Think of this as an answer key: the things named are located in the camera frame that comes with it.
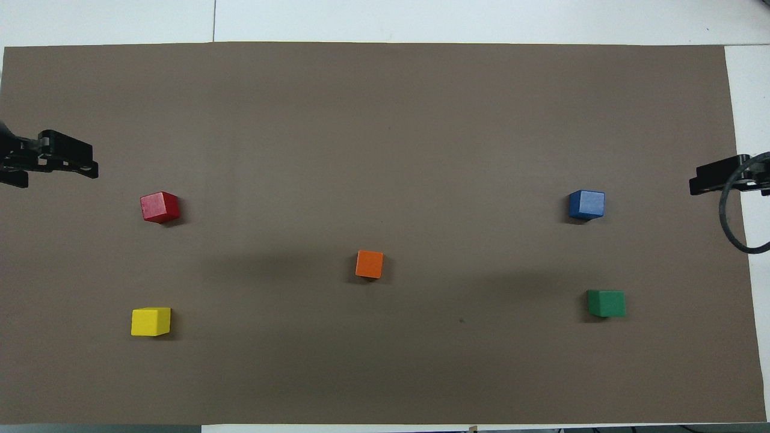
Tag yellow wooden block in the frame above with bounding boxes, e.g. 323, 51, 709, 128
131, 307, 172, 337

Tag brown table mat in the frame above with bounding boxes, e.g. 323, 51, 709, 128
0, 41, 768, 426

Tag red wooden block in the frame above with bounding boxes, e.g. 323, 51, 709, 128
140, 191, 180, 224

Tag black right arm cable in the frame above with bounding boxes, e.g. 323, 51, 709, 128
719, 151, 770, 255

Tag green wooden block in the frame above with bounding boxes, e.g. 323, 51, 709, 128
587, 289, 627, 319

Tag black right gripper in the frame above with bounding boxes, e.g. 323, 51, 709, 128
689, 154, 770, 197

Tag blue wooden block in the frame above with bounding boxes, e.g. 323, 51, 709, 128
568, 189, 606, 220

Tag orange wooden block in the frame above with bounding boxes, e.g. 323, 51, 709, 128
355, 250, 384, 280

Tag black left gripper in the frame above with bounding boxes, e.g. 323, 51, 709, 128
0, 120, 100, 188

